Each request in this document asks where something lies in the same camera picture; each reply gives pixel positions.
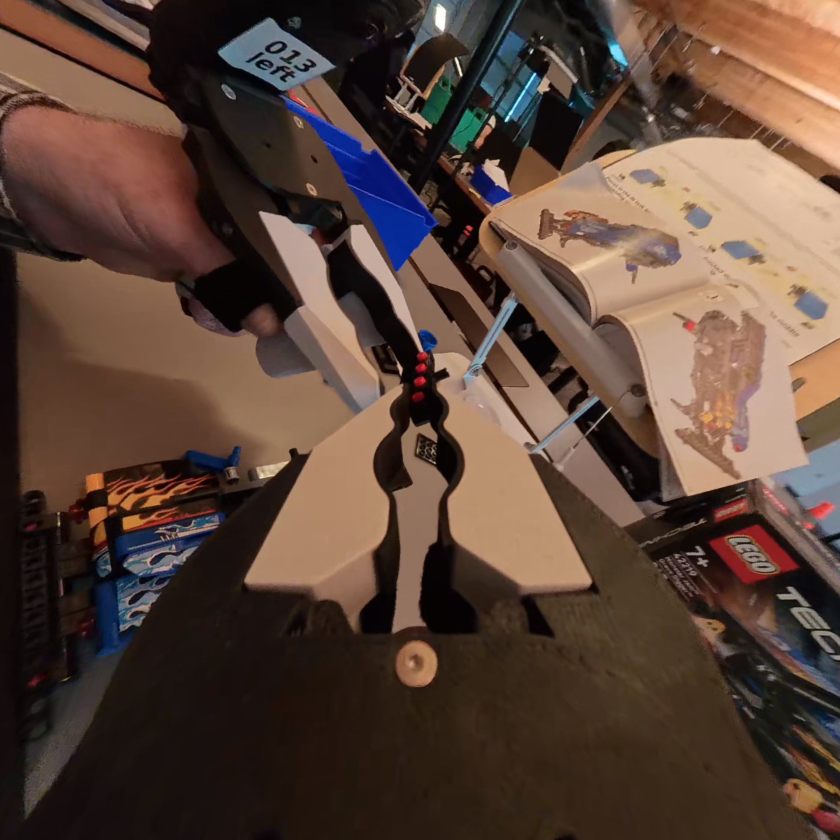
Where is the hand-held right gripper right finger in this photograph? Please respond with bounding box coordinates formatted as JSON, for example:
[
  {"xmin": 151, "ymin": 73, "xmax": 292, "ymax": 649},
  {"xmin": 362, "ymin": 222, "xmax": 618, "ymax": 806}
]
[{"xmin": 438, "ymin": 392, "xmax": 596, "ymax": 616}]

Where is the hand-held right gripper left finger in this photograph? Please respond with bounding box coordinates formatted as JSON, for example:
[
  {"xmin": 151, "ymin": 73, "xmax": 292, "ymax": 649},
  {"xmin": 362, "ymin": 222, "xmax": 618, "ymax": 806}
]
[{"xmin": 243, "ymin": 386, "xmax": 406, "ymax": 599}]

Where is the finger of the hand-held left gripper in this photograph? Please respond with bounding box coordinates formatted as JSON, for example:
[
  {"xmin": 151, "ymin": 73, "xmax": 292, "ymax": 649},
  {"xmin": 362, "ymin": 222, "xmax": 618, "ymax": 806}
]
[
  {"xmin": 350, "ymin": 225, "xmax": 422, "ymax": 357},
  {"xmin": 258, "ymin": 210, "xmax": 386, "ymax": 414}
]

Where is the black beam with red pins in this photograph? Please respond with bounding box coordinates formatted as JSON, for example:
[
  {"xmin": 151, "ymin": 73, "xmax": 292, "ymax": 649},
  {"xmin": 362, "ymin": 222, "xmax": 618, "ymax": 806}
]
[{"xmin": 394, "ymin": 330, "xmax": 451, "ymax": 429}]

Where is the toy truck model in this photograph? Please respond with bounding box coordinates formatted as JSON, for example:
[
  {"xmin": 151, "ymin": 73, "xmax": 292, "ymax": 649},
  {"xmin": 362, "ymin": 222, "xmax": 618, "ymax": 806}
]
[{"xmin": 20, "ymin": 445, "xmax": 293, "ymax": 736}]

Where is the person's left forearm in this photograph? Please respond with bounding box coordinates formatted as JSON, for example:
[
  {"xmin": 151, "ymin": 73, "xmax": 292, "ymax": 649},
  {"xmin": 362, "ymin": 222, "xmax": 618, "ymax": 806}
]
[{"xmin": 0, "ymin": 71, "xmax": 85, "ymax": 263}]

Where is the person's left hand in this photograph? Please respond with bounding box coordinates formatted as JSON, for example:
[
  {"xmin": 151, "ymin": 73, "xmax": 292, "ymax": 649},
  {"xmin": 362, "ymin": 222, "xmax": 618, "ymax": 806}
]
[{"xmin": 0, "ymin": 108, "xmax": 290, "ymax": 339}]

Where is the blue storage bin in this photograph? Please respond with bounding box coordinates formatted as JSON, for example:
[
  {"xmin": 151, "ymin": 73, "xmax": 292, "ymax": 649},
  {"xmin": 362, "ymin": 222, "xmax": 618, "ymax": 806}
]
[{"xmin": 282, "ymin": 95, "xmax": 439, "ymax": 271}]

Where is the black pole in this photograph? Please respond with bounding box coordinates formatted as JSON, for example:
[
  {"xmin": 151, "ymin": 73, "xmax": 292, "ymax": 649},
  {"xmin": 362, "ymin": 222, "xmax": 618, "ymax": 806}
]
[{"xmin": 407, "ymin": 0, "xmax": 526, "ymax": 193}]

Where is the black toy set box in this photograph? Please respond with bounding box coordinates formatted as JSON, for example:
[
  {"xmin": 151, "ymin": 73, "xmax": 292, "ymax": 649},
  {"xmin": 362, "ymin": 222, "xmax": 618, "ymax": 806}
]
[{"xmin": 626, "ymin": 482, "xmax": 840, "ymax": 840}]

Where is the instruction booklet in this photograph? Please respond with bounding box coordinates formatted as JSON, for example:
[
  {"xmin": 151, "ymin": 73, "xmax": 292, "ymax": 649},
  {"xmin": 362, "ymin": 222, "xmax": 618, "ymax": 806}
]
[{"xmin": 489, "ymin": 136, "xmax": 840, "ymax": 500}]

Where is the black perforated panel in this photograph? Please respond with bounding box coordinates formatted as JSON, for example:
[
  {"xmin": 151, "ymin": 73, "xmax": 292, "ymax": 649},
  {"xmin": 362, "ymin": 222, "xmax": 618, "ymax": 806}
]
[{"xmin": 0, "ymin": 249, "xmax": 22, "ymax": 815}]

